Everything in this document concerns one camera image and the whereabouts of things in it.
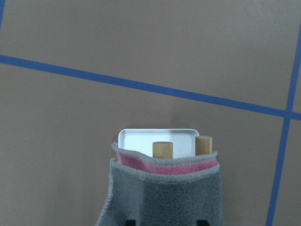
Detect wooden rack rod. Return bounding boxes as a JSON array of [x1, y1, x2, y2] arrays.
[[195, 136, 213, 156], [152, 141, 173, 159]]

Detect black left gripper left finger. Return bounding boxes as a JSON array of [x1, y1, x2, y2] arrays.
[[125, 219, 135, 226]]

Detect white towel rack tray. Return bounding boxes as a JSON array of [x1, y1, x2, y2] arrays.
[[112, 129, 199, 164]]

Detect wooden rack rod outer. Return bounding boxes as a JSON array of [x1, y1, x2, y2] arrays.
[[195, 136, 213, 156]]

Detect wooden rack rod inner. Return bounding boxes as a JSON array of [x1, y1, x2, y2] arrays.
[[152, 141, 173, 159]]

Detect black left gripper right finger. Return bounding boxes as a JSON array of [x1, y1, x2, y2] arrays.
[[197, 219, 208, 226]]

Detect grey pink cleaning cloth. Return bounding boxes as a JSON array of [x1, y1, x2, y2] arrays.
[[97, 143, 223, 226]]

